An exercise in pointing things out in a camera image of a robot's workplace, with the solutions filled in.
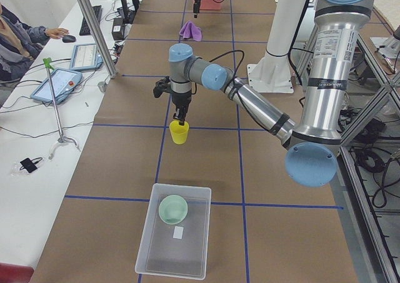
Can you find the aluminium frame post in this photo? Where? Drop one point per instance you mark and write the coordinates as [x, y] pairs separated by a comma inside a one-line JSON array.
[[89, 15]]

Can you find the red object at corner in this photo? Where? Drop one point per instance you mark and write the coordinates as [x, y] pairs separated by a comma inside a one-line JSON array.
[[11, 273]]

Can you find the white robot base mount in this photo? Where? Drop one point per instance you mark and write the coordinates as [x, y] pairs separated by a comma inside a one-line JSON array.
[[272, 72]]

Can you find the teach pendant tablet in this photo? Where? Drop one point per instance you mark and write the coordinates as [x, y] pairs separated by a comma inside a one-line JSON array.
[[85, 57], [64, 82]]

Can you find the black computer mouse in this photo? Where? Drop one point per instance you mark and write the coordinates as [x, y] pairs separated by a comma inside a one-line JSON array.
[[68, 38]]

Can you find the seated person's hand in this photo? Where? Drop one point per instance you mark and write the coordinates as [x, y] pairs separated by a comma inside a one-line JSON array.
[[56, 33]]

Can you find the seated person in jacket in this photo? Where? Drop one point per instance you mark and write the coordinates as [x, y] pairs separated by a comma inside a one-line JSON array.
[[21, 44]]

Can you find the yellow plastic cup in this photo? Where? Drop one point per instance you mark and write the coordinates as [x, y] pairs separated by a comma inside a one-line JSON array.
[[179, 133]]

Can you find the metal stand with green clip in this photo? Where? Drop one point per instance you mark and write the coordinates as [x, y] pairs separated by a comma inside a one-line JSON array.
[[63, 139]]

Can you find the aluminium frame rails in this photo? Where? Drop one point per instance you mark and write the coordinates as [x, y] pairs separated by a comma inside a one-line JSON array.
[[388, 92]]

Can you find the pale green ceramic bowl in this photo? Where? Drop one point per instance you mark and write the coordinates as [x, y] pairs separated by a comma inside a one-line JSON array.
[[173, 209]]

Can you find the small black device on table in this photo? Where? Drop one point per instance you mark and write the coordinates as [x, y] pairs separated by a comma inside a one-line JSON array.
[[30, 165]]

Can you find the translucent white plastic box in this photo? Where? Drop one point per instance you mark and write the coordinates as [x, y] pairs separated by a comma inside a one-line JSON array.
[[174, 240]]

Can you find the near teach pendant tablet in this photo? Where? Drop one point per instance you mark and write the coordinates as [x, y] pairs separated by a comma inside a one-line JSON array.
[[64, 82]]

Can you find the black power adapter box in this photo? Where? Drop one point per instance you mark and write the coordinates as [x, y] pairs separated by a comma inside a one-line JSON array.
[[118, 29]]

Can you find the purple microfiber cloth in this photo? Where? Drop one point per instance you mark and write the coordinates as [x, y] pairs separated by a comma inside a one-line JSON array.
[[190, 31]]

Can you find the far teach pendant tablet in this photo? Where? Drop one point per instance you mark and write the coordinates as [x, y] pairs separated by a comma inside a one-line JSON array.
[[85, 57]]

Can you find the pink plastic bin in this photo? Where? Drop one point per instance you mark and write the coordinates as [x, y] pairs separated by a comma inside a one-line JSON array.
[[210, 5]]

